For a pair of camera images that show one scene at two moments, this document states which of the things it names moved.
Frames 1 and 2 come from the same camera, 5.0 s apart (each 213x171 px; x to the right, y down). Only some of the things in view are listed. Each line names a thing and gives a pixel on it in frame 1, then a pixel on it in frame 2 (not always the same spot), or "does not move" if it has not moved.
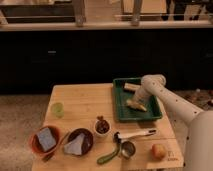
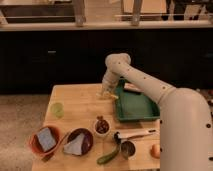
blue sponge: (46, 138) does not move
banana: (136, 105) → (106, 95)
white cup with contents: (101, 126) does not move
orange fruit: (158, 151) does not move
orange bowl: (35, 142) does not move
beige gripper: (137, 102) → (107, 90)
